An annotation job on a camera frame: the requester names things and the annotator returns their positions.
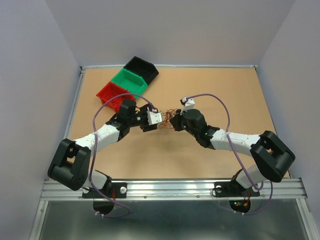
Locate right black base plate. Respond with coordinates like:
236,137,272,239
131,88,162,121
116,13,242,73
211,181,260,198

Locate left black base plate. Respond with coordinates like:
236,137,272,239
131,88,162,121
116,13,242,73
82,182,127,199

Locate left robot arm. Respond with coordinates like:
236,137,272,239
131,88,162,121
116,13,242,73
47,99,162,197

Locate cable bundle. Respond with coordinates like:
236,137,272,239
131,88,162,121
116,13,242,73
158,108,178,131

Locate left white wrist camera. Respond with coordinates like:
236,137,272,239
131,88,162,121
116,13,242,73
147,111,163,126

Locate red plastic bin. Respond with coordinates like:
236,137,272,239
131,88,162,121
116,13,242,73
96,81,136,113

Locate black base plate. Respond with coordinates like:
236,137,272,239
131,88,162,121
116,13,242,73
211,181,260,198
82,182,127,199

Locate black plastic bin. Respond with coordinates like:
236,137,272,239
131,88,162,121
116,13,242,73
123,56,159,86

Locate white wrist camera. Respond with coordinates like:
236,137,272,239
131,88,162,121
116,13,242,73
180,97,195,112
147,111,163,126

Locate aluminium mounting rail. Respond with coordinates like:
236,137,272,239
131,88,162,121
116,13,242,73
40,178,308,202

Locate green plastic bin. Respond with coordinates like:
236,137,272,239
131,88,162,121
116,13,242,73
110,68,148,95

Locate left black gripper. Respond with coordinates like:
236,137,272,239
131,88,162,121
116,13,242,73
128,103,157,132

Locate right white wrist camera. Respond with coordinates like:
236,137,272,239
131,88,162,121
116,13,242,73
180,97,195,112

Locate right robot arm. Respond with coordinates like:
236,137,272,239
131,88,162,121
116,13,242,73
170,109,296,195

